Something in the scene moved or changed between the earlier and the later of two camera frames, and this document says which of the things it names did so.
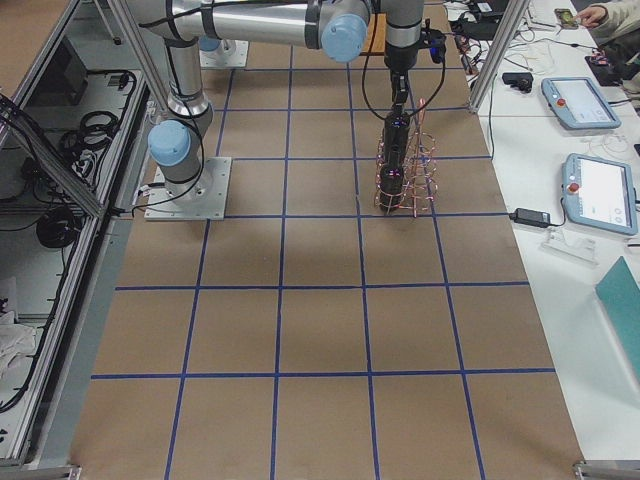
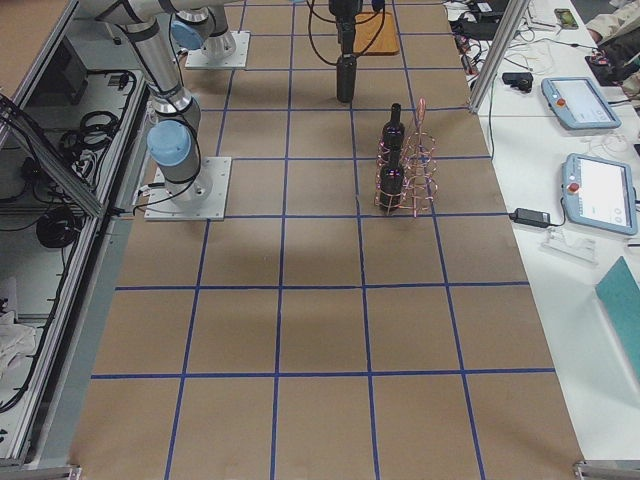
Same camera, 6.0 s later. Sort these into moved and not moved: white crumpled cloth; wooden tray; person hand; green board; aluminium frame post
Moved: person hand
Not moved: aluminium frame post; green board; wooden tray; white crumpled cloth
